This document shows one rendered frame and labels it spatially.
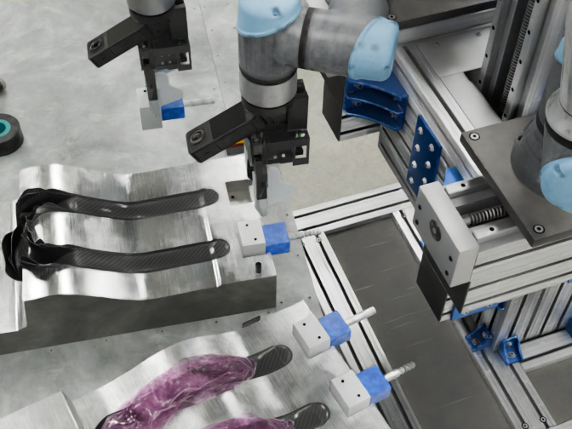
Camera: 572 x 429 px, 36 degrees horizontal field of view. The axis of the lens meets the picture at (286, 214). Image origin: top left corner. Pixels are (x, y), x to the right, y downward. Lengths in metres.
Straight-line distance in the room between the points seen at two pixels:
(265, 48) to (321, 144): 1.72
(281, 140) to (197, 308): 0.34
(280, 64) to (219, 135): 0.16
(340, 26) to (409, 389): 1.16
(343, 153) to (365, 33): 1.72
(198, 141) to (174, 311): 0.31
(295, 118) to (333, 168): 1.53
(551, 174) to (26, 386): 0.82
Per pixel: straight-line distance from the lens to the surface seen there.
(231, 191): 1.51
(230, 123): 1.19
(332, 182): 2.68
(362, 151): 2.77
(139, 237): 1.43
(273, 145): 1.20
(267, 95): 1.13
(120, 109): 1.76
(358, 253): 2.26
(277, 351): 1.34
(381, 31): 1.06
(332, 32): 1.06
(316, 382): 1.31
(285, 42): 1.07
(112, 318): 1.39
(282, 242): 1.39
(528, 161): 1.32
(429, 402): 2.05
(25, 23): 2.00
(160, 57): 1.46
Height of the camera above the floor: 2.00
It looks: 51 degrees down
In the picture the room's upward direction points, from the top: 1 degrees clockwise
